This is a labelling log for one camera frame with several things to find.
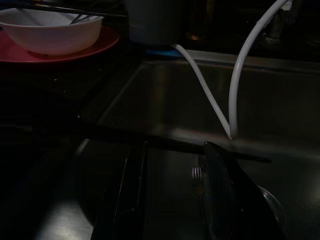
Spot grey canister with red label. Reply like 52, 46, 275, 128
124, 0, 185, 46

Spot white flexible hose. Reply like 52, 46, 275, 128
172, 0, 293, 140

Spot steel fork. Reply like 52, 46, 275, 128
191, 166, 208, 226

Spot white bowl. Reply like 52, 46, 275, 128
0, 7, 105, 56

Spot yellow oil bottle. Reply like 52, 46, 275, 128
184, 0, 210, 42

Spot pink plate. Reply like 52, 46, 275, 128
0, 26, 120, 65

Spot faucet wrapped in white cloth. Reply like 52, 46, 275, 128
264, 0, 301, 42

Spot stainless steel sink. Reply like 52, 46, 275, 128
74, 48, 320, 240

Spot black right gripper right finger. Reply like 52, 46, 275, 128
203, 141, 286, 240

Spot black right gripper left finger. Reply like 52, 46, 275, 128
91, 141, 148, 240

